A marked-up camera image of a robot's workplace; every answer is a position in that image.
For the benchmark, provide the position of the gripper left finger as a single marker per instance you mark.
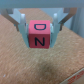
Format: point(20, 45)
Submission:
point(22, 26)

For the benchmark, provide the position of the pink block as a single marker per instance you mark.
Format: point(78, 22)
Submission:
point(40, 34)

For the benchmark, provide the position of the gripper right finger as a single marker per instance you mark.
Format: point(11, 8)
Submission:
point(58, 20)

